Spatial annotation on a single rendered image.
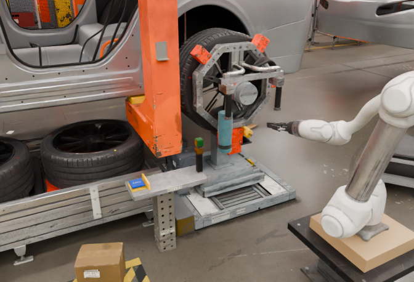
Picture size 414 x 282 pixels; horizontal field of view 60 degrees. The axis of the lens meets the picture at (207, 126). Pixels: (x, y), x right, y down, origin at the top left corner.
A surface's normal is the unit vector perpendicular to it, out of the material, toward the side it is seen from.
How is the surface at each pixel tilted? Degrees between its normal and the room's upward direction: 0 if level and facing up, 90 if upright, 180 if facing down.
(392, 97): 85
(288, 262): 0
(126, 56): 90
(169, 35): 90
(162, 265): 0
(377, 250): 1
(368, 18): 88
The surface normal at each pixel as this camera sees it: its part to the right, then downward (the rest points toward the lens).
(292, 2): 0.44, 0.35
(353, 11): -0.89, 0.13
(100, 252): 0.00, -0.92
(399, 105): -0.77, 0.11
